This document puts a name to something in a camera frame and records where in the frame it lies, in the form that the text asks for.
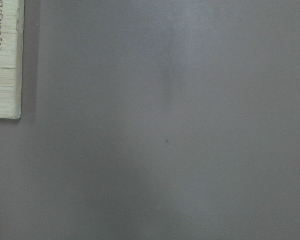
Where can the wooden cutting board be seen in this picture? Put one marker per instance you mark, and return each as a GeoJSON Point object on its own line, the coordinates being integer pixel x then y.
{"type": "Point", "coordinates": [12, 15]}

